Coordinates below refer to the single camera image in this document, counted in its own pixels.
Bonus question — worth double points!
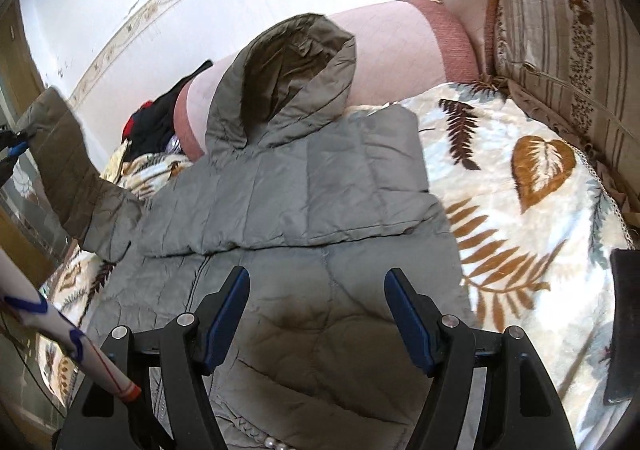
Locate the black and red clothes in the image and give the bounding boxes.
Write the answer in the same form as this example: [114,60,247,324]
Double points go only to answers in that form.
[121,60,213,163]

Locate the black phone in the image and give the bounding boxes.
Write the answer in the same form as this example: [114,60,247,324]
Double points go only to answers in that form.
[604,247,640,406]

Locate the grey hooded puffer jacket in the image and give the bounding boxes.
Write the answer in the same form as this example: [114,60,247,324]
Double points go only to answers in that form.
[17,14,481,450]

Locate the white tube with blue marks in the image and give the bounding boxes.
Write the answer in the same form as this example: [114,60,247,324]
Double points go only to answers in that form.
[0,247,142,401]

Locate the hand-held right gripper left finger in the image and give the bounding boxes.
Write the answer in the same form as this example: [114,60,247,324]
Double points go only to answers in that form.
[52,266,251,450]

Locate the striped floral cushion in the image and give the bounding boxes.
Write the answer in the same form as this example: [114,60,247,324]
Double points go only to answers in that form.
[492,0,640,251]

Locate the leaf print fleece blanket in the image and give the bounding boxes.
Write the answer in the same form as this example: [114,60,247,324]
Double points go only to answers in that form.
[37,82,636,450]

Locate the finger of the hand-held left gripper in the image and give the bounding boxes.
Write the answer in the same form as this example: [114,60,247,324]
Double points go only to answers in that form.
[0,129,30,183]

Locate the wooden glass door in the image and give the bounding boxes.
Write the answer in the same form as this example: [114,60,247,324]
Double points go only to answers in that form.
[0,0,71,291]

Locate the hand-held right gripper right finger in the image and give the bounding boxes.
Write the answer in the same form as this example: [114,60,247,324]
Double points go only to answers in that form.
[384,267,576,450]

